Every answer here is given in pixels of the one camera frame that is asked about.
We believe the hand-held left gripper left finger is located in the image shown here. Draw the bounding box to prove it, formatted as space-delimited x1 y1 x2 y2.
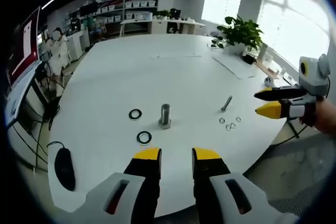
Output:
86 146 162 216

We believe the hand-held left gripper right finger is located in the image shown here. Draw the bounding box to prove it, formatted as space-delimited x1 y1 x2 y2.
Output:
191 146 271 216

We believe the large black-rimmed washer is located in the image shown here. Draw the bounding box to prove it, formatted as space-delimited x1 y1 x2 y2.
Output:
129 108 142 122
136 130 154 147

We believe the silver threaded stud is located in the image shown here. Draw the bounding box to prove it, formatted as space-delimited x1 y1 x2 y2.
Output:
157 103 173 130

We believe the person's right hand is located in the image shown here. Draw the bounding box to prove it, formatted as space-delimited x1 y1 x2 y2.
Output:
313 99 336 136

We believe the wooden tray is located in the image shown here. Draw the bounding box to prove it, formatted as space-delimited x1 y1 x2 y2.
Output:
254 59 279 79

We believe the white upright box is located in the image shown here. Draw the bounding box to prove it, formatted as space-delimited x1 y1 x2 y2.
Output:
258 42 269 61

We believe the small black object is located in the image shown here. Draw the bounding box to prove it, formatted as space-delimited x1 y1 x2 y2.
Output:
242 54 256 65

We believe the silver bolt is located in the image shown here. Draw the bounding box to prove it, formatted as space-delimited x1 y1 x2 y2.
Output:
220 95 234 112

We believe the black computer mouse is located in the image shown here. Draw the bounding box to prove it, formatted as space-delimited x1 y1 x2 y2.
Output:
54 147 77 192

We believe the green potted plant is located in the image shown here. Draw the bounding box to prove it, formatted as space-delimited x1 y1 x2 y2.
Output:
211 15 265 56

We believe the black office chair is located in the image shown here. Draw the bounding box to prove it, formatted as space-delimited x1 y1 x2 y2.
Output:
166 8 182 34

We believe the white side desk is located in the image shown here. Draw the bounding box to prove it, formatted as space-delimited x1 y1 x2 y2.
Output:
4 73 38 128

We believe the white background desk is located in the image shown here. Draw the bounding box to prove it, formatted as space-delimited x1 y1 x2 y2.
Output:
119 18 207 38

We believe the white storage shelf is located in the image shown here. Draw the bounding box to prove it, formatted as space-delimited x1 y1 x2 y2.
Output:
93 0 160 36

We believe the computer monitor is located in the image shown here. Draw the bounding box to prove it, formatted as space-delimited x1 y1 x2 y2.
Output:
6 5 43 89

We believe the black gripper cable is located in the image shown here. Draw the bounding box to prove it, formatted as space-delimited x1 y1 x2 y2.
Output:
287 118 308 140

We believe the black mouse cable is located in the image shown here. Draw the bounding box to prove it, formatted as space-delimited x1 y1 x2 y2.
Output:
47 141 67 152

